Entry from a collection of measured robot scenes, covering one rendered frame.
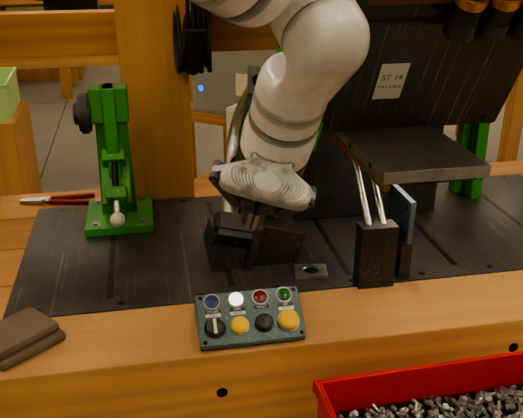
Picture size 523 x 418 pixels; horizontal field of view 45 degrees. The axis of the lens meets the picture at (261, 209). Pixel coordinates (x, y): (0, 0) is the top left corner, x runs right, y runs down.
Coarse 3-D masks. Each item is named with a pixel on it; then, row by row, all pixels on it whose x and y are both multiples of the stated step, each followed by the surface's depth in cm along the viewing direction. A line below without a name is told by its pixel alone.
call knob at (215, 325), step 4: (208, 320) 87; (212, 320) 87; (216, 320) 87; (220, 320) 87; (208, 324) 87; (212, 324) 87; (216, 324) 87; (220, 324) 87; (208, 328) 86; (212, 328) 86; (216, 328) 86; (220, 328) 87; (208, 332) 87; (212, 332) 86; (216, 332) 86; (220, 332) 86; (212, 336) 87; (216, 336) 87
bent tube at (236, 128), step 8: (248, 72) 105; (256, 72) 105; (248, 80) 104; (256, 80) 107; (248, 88) 104; (248, 96) 107; (240, 104) 111; (248, 104) 109; (240, 112) 112; (232, 120) 114; (240, 120) 113; (232, 128) 114; (240, 128) 114; (232, 136) 114; (240, 136) 114; (232, 144) 114; (232, 152) 114; (224, 200) 110; (224, 208) 109; (232, 208) 109
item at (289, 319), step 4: (284, 312) 89; (288, 312) 89; (292, 312) 89; (280, 316) 89; (284, 316) 89; (288, 316) 89; (292, 316) 89; (296, 316) 89; (280, 320) 89; (284, 320) 88; (288, 320) 88; (292, 320) 88; (296, 320) 88; (284, 324) 88; (288, 324) 88; (292, 324) 88; (296, 324) 88; (288, 328) 88; (292, 328) 88
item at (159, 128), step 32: (128, 0) 123; (160, 0) 124; (128, 32) 125; (160, 32) 126; (128, 64) 128; (160, 64) 129; (128, 96) 130; (160, 96) 132; (128, 128) 133; (160, 128) 134; (160, 160) 137; (192, 160) 139; (160, 192) 140; (192, 192) 142
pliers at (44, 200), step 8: (88, 192) 142; (24, 200) 138; (32, 200) 138; (40, 200) 138; (48, 200) 138; (56, 200) 138; (64, 200) 138; (72, 200) 138; (80, 200) 138; (88, 200) 138
